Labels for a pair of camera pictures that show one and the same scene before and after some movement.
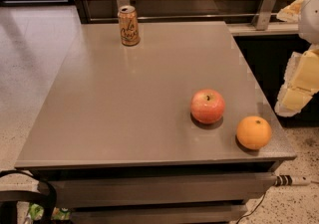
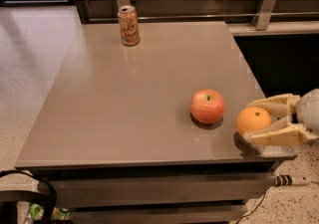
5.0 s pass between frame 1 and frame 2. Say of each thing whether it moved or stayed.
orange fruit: moved
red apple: stayed
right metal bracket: stayed
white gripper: moved
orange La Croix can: stayed
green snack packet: stayed
